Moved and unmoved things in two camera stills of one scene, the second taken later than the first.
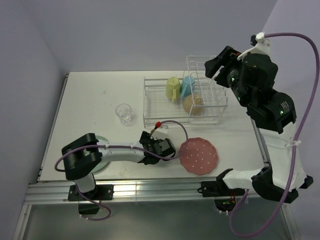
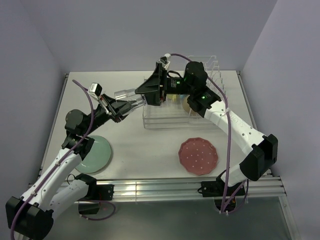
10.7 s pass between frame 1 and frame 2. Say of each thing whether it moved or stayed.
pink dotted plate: stayed
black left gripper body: moved
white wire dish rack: stayed
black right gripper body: moved
